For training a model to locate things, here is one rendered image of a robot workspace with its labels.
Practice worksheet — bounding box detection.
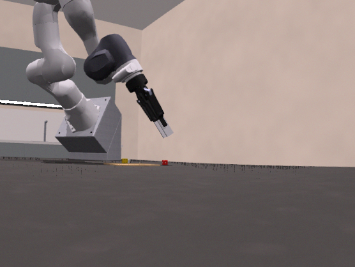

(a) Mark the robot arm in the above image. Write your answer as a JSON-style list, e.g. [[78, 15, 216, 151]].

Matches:
[[26, 0, 143, 133]]

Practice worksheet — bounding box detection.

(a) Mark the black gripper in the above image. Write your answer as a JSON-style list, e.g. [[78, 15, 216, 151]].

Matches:
[[126, 74, 173, 138]]

